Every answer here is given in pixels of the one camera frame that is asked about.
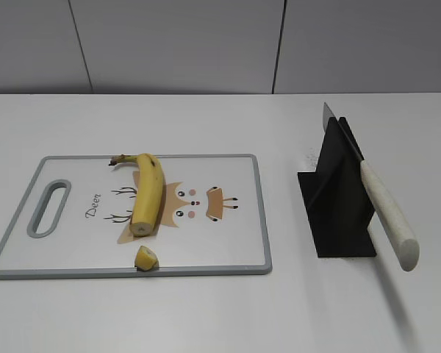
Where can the knife with white handle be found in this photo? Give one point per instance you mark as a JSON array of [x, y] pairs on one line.
[[400, 234]]

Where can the yellow banana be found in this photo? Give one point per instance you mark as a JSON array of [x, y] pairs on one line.
[[148, 194]]

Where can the cut banana end piece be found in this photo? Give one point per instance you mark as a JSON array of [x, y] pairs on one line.
[[146, 259]]

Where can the black knife stand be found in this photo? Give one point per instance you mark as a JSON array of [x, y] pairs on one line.
[[338, 207]]

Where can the white deer cutting board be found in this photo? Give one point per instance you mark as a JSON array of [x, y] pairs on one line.
[[71, 223]]

